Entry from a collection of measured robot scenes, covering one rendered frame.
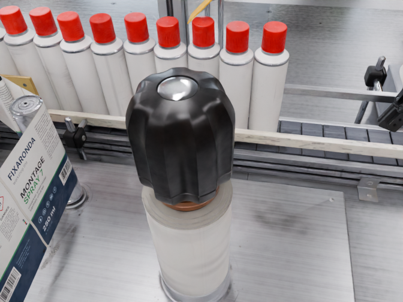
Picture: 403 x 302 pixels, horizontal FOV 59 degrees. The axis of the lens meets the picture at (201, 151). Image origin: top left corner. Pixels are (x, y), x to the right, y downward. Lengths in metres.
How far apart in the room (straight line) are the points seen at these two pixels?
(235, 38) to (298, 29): 0.58
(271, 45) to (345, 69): 0.44
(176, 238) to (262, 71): 0.31
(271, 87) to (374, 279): 0.31
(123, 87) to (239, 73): 0.20
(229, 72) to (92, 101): 0.25
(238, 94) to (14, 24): 0.37
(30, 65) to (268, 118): 0.41
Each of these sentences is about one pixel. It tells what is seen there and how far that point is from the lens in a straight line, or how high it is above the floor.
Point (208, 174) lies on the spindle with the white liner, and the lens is 0.26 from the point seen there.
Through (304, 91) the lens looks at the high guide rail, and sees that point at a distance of 0.63.
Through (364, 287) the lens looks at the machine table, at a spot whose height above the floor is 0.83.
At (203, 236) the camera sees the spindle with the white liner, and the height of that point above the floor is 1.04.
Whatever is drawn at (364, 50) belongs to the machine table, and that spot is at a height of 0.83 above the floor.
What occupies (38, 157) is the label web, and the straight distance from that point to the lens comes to 0.46.
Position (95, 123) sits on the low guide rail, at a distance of 0.67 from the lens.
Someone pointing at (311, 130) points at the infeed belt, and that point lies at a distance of 0.67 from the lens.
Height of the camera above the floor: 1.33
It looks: 46 degrees down
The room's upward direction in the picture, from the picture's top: 3 degrees counter-clockwise
